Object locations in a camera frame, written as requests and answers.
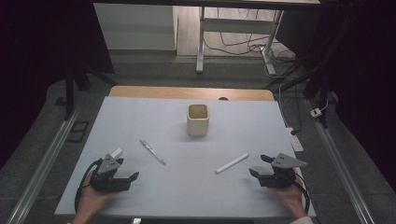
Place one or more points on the white cabinet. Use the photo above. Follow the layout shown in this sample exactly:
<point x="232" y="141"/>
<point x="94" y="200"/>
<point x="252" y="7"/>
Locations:
<point x="134" y="28"/>

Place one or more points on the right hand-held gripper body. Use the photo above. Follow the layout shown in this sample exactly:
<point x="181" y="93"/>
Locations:
<point x="280" y="177"/>

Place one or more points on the black tripod stand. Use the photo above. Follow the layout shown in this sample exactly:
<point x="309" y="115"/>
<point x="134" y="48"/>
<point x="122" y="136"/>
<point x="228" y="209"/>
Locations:
<point x="322" y="90"/>

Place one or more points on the black metal stand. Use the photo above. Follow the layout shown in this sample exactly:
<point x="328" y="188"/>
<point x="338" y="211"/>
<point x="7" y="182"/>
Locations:
<point x="69" y="93"/>

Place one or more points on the black floor socket box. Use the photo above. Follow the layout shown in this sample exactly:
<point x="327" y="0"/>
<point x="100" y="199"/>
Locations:
<point x="77" y="131"/>

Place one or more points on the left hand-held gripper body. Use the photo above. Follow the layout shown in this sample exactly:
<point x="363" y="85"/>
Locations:
<point x="109" y="182"/>

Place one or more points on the beige square pen cup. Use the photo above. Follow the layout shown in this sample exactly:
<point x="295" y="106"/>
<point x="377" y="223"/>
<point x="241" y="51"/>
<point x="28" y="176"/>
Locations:
<point x="197" y="127"/>

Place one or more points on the long white marker pen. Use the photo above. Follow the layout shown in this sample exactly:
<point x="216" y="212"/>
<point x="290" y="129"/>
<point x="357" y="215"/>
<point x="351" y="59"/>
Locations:
<point x="232" y="163"/>

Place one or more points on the person's left hand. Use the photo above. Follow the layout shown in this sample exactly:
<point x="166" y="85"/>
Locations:
<point x="93" y="200"/>

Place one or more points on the white power adapter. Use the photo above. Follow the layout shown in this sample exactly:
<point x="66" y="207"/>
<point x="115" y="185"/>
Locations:
<point x="316" y="113"/>

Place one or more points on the person's right hand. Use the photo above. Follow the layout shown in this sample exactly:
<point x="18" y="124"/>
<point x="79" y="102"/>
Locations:
<point x="289" y="199"/>

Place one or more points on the dark curtain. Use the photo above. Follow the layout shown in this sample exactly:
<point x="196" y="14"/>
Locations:
<point x="367" y="77"/>
<point x="37" y="62"/>

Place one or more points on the white desk frame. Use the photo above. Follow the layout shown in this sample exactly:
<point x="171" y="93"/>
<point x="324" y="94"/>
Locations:
<point x="236" y="25"/>

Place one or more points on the white power strip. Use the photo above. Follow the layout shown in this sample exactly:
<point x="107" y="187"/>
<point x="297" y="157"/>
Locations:
<point x="296" y="143"/>

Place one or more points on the metal floor rail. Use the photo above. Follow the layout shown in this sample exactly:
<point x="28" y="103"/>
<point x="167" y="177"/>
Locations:
<point x="342" y="174"/>
<point x="40" y="172"/>

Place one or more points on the black table grommet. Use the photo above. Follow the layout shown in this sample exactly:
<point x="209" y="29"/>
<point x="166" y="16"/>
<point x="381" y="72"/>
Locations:
<point x="223" y="98"/>

